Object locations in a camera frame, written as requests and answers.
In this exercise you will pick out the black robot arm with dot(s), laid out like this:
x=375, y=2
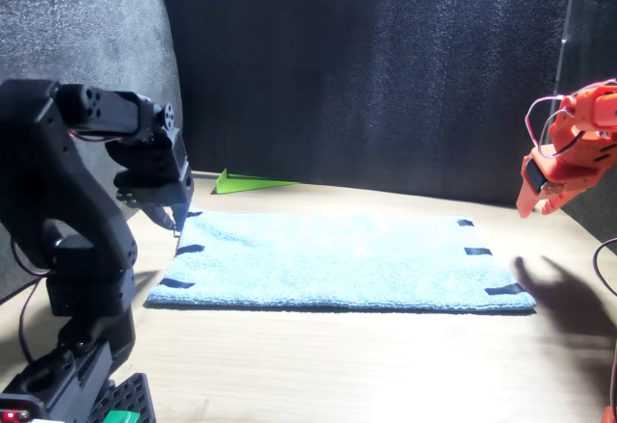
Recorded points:
x=48, y=163

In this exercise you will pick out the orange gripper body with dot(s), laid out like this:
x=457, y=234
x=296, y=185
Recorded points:
x=569, y=167

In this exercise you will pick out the green clamp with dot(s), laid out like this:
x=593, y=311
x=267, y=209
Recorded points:
x=120, y=416

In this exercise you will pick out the light blue towel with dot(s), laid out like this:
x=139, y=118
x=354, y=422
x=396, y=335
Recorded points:
x=337, y=259

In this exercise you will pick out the orange perforated arm base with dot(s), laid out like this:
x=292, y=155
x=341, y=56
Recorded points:
x=610, y=415

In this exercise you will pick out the black perforated arm base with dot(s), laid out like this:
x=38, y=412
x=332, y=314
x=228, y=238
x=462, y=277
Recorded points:
x=125, y=394

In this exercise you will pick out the controller board with red LED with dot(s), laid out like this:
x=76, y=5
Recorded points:
x=14, y=411

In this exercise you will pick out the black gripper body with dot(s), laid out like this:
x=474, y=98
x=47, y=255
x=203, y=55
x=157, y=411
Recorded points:
x=159, y=189

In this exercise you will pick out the lime green plastic wedge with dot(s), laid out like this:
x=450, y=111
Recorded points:
x=241, y=184

